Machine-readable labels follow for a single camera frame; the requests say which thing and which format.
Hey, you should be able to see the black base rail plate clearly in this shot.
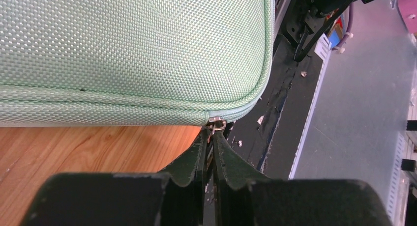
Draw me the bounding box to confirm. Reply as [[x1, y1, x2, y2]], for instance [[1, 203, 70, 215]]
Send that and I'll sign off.
[[224, 0, 326, 179]]

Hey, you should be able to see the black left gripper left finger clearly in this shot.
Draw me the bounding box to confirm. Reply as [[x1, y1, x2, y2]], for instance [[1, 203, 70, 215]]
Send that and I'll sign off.
[[21, 128, 209, 226]]

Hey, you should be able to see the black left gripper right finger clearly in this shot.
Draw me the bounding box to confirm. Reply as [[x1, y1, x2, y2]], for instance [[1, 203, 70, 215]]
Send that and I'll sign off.
[[212, 132, 391, 226]]

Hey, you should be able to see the mint green medicine kit case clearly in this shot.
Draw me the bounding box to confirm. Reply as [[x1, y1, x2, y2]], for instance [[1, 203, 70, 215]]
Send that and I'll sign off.
[[0, 0, 274, 126]]

